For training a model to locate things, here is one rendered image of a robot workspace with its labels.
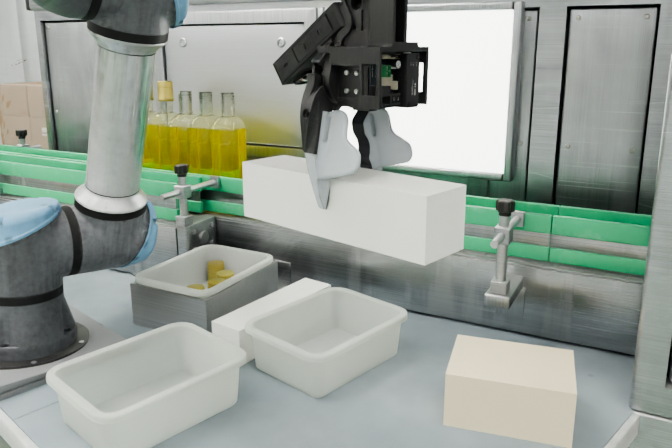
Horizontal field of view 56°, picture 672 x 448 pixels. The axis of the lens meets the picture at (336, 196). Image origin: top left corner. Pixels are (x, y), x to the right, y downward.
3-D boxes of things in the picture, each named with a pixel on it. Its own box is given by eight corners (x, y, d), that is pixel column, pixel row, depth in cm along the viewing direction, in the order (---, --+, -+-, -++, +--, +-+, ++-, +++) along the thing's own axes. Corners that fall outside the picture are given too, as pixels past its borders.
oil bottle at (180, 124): (208, 203, 146) (203, 112, 142) (192, 209, 142) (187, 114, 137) (189, 201, 149) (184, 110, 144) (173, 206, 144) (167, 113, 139)
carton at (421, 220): (424, 265, 53) (426, 196, 52) (244, 215, 69) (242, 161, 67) (463, 248, 57) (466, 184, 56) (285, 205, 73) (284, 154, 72)
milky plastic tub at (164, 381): (257, 410, 89) (255, 354, 87) (108, 489, 73) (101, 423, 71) (186, 368, 100) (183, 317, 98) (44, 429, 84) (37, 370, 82)
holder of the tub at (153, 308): (292, 289, 129) (292, 253, 128) (207, 343, 106) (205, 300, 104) (225, 275, 137) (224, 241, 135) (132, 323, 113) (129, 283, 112)
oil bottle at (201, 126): (228, 206, 144) (224, 113, 139) (212, 212, 139) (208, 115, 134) (208, 204, 146) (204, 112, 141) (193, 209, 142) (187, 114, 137)
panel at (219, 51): (514, 179, 125) (526, 1, 117) (510, 182, 122) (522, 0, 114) (167, 147, 165) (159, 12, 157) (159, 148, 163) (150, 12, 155)
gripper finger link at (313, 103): (303, 151, 56) (322, 54, 56) (291, 149, 57) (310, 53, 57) (338, 159, 59) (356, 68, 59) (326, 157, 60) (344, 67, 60)
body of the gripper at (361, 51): (376, 118, 53) (378, -33, 50) (304, 111, 58) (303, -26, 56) (428, 111, 58) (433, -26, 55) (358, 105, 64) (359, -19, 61)
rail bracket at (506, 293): (525, 313, 109) (535, 187, 104) (503, 354, 95) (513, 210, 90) (498, 308, 111) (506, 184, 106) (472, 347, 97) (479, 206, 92)
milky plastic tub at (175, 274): (279, 296, 125) (278, 254, 123) (207, 342, 105) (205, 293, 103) (210, 281, 132) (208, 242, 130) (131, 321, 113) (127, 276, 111)
